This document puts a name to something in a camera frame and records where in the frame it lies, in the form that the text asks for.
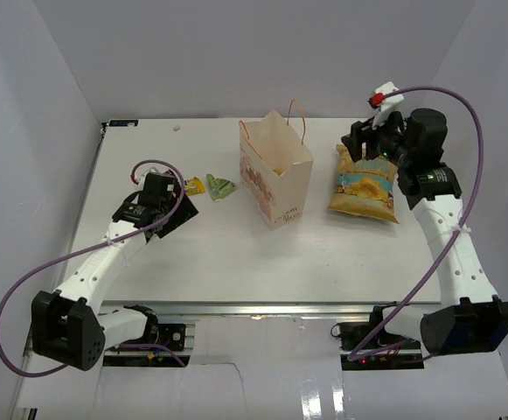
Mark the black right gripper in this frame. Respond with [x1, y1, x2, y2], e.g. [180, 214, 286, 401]
[340, 108, 413, 169]

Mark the yellow m&m packet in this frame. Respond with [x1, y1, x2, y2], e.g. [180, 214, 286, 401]
[273, 167, 286, 176]
[184, 177, 205, 196]

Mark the green triangular snack packet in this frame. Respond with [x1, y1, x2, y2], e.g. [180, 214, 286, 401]
[206, 173, 237, 202]

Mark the yellow chips bag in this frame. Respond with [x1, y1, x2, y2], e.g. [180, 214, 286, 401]
[329, 144, 398, 223]

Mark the brown paper bag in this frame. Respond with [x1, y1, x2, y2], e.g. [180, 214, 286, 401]
[238, 99, 314, 229]

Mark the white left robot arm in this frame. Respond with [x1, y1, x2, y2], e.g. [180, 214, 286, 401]
[31, 171, 198, 371]

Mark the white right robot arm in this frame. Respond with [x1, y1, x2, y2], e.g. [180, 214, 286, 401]
[341, 108, 508, 361]

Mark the blue right corner label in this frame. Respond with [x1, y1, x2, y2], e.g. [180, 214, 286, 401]
[367, 116, 391, 127]

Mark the blue corner label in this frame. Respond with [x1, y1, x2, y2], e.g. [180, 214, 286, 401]
[108, 119, 139, 127]
[367, 116, 391, 127]

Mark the purple m&m packet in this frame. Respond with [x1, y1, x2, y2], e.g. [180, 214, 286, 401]
[149, 167, 176, 178]

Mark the blue left corner label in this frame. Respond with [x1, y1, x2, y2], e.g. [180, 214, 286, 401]
[108, 119, 139, 127]

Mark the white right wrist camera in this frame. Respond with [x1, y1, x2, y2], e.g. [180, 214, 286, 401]
[369, 81, 404, 118]

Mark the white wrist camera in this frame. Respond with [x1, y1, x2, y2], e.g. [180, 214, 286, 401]
[131, 167, 160, 186]
[369, 81, 404, 118]

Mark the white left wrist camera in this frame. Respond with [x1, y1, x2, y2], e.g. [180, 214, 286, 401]
[131, 167, 160, 186]

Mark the aluminium table rail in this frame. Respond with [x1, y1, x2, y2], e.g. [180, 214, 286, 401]
[100, 300, 442, 318]

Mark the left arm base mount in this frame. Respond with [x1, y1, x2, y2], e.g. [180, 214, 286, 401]
[99, 304, 187, 352]

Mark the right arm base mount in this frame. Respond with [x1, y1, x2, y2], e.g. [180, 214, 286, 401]
[331, 305, 425, 364]

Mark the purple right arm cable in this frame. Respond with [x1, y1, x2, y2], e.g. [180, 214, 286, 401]
[347, 85, 484, 362]

